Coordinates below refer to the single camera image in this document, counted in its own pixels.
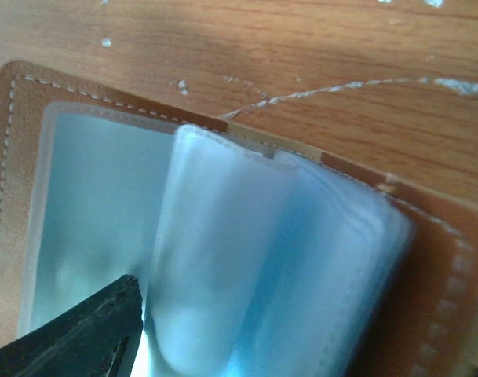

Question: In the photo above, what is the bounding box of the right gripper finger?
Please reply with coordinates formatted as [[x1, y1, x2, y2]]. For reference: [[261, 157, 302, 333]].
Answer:
[[0, 275, 144, 376]]

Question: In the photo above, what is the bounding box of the brown leather card holder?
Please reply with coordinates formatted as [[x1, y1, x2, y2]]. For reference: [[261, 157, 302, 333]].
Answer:
[[0, 61, 478, 376]]

